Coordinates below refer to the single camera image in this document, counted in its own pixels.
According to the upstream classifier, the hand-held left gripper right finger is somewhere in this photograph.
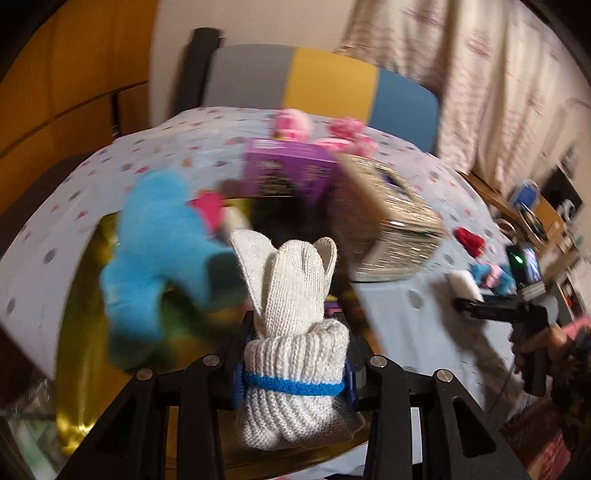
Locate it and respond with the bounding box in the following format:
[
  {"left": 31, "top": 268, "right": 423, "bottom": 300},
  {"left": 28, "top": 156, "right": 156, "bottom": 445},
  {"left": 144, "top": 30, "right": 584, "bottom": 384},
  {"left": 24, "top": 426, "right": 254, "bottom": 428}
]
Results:
[{"left": 341, "top": 314, "right": 532, "bottom": 480}]

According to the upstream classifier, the gold metal tray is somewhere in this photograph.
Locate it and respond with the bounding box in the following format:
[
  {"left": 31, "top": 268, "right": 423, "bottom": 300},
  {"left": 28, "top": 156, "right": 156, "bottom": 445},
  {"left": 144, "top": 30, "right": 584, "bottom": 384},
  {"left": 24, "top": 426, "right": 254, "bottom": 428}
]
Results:
[{"left": 54, "top": 193, "right": 371, "bottom": 468}]

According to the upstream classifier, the person's right hand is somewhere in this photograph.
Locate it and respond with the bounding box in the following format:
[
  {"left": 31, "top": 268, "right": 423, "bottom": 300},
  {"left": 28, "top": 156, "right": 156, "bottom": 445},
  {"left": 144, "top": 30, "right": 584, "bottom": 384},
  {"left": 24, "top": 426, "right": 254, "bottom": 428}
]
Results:
[{"left": 509, "top": 324, "right": 578, "bottom": 371}]

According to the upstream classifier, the gold tissue box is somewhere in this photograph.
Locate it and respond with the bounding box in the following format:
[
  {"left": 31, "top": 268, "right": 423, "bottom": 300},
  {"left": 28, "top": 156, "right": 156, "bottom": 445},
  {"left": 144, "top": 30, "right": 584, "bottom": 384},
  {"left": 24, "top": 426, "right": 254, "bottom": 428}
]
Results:
[{"left": 324, "top": 154, "right": 447, "bottom": 283}]

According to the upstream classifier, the pink plush toy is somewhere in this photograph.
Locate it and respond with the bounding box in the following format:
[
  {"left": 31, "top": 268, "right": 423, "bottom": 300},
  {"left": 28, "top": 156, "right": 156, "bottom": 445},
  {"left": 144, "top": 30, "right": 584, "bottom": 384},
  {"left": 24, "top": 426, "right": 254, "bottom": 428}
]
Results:
[{"left": 271, "top": 108, "right": 315, "bottom": 142}]

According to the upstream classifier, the person's right forearm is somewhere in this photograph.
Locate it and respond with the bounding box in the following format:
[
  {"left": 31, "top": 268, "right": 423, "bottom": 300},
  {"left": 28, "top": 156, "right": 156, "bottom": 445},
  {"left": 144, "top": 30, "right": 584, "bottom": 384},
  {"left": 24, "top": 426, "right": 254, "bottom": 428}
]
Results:
[{"left": 499, "top": 318, "right": 591, "bottom": 480}]

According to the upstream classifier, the beige sock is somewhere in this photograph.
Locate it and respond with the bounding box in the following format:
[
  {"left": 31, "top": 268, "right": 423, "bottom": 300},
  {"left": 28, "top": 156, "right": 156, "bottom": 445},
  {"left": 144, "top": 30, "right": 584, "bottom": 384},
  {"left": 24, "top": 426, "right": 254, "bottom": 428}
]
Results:
[{"left": 221, "top": 207, "right": 253, "bottom": 246}]

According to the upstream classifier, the white knit sock bundle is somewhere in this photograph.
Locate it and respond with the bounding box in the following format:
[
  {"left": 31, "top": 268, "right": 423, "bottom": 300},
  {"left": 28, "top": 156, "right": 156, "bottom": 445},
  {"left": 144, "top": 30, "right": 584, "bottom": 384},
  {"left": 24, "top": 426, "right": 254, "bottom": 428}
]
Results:
[{"left": 228, "top": 228, "right": 366, "bottom": 452}]

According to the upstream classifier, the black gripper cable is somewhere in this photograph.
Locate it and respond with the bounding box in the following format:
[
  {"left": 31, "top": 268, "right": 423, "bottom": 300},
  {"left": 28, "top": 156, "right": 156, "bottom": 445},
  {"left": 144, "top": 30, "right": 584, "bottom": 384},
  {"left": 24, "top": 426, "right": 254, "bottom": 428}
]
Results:
[{"left": 488, "top": 362, "right": 523, "bottom": 418}]

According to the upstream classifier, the wooden cabinet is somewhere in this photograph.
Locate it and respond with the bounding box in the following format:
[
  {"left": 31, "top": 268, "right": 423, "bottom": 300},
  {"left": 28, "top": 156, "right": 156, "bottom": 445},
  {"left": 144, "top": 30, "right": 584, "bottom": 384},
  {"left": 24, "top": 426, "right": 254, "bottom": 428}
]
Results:
[{"left": 0, "top": 0, "right": 161, "bottom": 223}]

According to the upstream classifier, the black monitor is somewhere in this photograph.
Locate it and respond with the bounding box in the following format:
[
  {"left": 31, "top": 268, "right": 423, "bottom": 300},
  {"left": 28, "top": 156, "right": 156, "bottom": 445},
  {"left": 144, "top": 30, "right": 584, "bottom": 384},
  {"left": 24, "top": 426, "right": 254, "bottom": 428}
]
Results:
[{"left": 540, "top": 165, "right": 584, "bottom": 209}]

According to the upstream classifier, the white rolled sock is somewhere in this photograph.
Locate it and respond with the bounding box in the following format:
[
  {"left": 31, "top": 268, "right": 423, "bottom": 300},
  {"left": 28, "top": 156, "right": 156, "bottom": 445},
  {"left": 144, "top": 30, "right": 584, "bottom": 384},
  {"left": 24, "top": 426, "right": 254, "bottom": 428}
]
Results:
[{"left": 448, "top": 269, "right": 486, "bottom": 304}]

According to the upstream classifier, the pink plush scrunchie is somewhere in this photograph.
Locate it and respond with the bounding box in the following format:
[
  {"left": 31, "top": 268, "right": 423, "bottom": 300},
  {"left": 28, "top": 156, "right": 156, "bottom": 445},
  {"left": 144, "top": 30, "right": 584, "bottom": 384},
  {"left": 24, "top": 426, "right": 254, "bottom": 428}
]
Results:
[{"left": 313, "top": 115, "right": 378, "bottom": 156}]

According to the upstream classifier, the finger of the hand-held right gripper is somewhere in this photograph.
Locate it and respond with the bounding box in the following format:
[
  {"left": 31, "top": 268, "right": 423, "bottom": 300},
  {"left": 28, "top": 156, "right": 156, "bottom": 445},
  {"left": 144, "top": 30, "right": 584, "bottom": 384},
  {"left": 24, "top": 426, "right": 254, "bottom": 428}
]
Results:
[{"left": 452, "top": 295, "right": 527, "bottom": 322}]

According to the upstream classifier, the purple cardboard box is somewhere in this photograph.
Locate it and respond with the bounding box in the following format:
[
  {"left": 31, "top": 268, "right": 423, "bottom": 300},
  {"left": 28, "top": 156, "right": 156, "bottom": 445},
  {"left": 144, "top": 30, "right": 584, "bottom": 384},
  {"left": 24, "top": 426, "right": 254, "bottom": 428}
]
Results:
[{"left": 241, "top": 137, "right": 341, "bottom": 209}]

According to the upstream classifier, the small red fuzzy cloth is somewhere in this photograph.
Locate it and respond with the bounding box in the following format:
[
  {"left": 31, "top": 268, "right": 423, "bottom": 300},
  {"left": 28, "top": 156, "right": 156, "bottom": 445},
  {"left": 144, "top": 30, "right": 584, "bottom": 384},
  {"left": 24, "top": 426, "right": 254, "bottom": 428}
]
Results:
[{"left": 454, "top": 226, "right": 485, "bottom": 256}]

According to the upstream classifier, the wooden side desk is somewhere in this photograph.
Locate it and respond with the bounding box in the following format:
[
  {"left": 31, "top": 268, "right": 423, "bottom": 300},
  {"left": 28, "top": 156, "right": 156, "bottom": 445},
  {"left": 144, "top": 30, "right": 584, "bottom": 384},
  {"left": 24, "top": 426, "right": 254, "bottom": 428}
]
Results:
[{"left": 461, "top": 170, "right": 583, "bottom": 260}]

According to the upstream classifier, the pink and blue fuzzy sock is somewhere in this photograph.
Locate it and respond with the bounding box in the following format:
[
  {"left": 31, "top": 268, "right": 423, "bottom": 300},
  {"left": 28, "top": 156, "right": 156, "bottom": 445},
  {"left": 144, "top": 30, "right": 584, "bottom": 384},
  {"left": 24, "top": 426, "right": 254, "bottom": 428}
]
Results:
[{"left": 470, "top": 262, "right": 516, "bottom": 297}]

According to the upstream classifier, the pink patterned curtain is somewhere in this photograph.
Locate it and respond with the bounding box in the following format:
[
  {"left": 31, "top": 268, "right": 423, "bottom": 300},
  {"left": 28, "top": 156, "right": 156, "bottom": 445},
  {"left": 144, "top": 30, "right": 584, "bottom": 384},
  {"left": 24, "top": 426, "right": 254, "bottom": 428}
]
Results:
[{"left": 336, "top": 0, "right": 591, "bottom": 186}]

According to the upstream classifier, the small blue chair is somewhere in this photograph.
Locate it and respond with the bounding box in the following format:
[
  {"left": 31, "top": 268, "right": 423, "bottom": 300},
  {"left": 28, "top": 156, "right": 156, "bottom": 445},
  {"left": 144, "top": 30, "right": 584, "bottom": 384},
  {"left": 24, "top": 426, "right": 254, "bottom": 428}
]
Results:
[{"left": 507, "top": 180, "right": 542, "bottom": 207}]

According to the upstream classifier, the grey yellow blue chair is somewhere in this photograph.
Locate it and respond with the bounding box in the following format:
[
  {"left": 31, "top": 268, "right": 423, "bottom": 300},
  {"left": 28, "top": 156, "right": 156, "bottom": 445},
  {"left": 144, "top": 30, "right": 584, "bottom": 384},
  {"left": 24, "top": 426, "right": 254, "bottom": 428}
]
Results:
[{"left": 177, "top": 28, "right": 443, "bottom": 154}]

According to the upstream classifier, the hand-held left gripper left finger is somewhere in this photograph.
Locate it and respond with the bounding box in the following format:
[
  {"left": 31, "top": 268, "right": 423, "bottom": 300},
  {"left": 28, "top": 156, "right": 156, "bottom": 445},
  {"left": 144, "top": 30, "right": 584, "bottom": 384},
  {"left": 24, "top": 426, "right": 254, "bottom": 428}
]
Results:
[{"left": 58, "top": 314, "right": 253, "bottom": 480}]

